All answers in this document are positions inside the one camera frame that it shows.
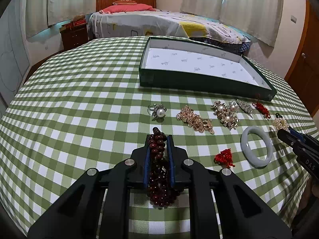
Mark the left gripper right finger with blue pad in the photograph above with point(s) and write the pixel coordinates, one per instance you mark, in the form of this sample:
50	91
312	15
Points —
171	170

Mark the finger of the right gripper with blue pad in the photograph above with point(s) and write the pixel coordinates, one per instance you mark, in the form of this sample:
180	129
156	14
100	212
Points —
290	140
298	135

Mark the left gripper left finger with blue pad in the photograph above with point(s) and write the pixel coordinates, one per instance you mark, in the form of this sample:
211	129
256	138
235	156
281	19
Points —
146	168

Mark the white pearl bead cluster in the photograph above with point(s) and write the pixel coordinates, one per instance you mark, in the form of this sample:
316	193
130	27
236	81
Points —
280	123

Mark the rose gold flower brooch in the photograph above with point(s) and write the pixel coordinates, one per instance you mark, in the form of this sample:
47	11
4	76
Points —
193	120

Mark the red knot gold coin charm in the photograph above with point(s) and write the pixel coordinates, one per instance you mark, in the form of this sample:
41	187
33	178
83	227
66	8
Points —
261	108

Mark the white jade bangle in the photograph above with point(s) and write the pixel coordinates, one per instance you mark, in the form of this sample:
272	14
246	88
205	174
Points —
252	159

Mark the silver rhinestone hair clip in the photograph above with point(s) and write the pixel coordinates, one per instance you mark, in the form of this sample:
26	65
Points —
245	107

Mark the small red tassel charm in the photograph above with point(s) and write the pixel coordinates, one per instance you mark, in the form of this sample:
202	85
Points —
224	159

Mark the pearl gold cluster brooch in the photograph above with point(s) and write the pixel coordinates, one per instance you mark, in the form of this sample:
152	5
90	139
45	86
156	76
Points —
227	114

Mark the brown wooden door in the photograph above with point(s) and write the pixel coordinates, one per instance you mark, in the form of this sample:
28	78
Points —
302	75

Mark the green shallow box tray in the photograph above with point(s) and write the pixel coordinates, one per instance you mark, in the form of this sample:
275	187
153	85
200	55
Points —
194	66

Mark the green white checkered tablecloth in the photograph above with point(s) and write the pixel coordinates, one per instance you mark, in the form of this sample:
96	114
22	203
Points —
85	108

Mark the bed with patterned sheet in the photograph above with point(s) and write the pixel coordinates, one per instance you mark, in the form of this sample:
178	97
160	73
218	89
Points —
166	23

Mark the white curtain right window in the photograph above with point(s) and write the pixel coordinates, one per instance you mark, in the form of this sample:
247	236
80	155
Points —
258	18

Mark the white curtain window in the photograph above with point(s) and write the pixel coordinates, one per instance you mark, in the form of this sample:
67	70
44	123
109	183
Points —
41	14
258	18

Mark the red pillow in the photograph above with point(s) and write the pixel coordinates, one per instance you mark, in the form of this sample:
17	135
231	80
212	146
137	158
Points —
127	8

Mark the dark wooden nightstand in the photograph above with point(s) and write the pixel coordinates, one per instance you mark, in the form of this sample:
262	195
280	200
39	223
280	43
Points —
73	36

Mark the red boxes on nightstand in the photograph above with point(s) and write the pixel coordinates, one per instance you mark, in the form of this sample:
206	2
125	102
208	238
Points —
77	21

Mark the glass sliding wardrobe door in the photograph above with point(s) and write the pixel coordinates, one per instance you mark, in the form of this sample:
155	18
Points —
14	61

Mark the white curtain left window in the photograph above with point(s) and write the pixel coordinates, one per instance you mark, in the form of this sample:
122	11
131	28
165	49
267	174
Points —
41	14

